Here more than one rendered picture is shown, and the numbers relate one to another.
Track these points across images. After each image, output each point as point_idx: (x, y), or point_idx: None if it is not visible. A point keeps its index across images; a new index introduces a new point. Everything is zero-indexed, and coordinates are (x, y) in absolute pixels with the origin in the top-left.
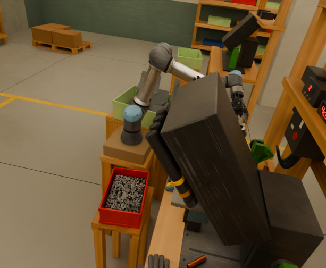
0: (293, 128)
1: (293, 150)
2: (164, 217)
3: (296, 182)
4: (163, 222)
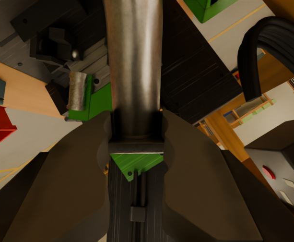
0: (283, 181)
1: (249, 154)
2: (33, 105)
3: (230, 101)
4: (40, 107)
